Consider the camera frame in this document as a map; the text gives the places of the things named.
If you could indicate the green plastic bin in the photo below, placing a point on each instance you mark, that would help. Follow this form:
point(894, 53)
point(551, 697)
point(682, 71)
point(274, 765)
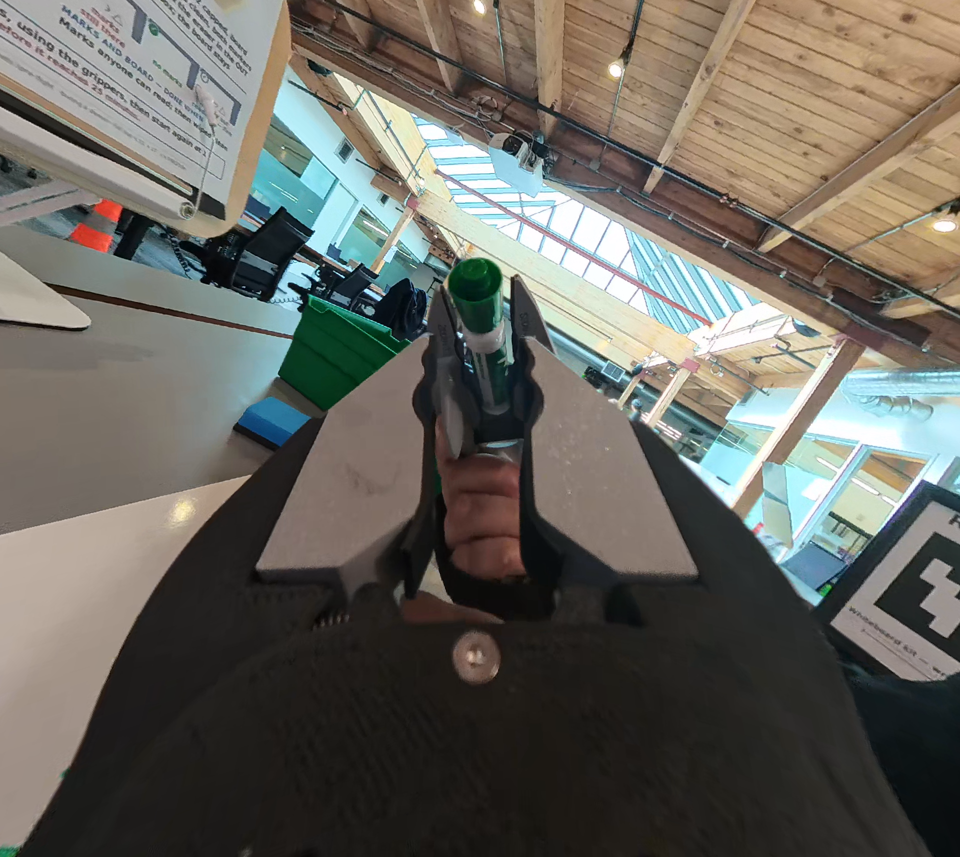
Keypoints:
point(337, 354)

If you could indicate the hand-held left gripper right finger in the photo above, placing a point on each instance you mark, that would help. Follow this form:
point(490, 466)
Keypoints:
point(607, 489)

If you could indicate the white green whiteboard marker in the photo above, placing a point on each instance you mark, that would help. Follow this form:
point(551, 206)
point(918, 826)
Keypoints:
point(491, 377)

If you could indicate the person's right hand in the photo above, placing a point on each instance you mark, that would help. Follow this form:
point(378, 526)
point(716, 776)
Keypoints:
point(480, 512)

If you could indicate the dark backpack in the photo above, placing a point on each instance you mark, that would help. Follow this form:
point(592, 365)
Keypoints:
point(405, 309)

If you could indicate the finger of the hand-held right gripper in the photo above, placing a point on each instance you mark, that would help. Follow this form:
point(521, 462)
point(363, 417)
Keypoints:
point(526, 317)
point(448, 407)

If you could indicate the blue eraser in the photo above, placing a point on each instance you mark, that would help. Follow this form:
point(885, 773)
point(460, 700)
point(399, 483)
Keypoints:
point(274, 422)

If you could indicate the instruction poster board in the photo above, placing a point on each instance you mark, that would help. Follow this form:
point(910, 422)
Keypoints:
point(135, 32)

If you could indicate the black white tag sign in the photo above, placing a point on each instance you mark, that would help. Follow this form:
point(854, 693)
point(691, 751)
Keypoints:
point(915, 579)

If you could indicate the black office chair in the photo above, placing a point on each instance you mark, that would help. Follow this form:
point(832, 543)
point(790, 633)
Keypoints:
point(345, 287)
point(259, 257)

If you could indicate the white whiteboard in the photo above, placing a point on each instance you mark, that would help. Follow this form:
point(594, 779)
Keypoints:
point(37, 298)
point(90, 609)

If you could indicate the white ceiling projector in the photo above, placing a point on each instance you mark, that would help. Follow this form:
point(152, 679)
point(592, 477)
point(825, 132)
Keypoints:
point(517, 163)

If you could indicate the orange traffic cone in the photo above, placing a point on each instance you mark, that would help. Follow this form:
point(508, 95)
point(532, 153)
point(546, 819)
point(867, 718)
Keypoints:
point(97, 227)

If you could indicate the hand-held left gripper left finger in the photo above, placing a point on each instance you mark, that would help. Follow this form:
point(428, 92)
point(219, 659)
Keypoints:
point(352, 482)

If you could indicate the green marker cap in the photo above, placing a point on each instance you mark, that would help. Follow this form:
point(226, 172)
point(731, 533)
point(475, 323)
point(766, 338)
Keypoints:
point(474, 294)

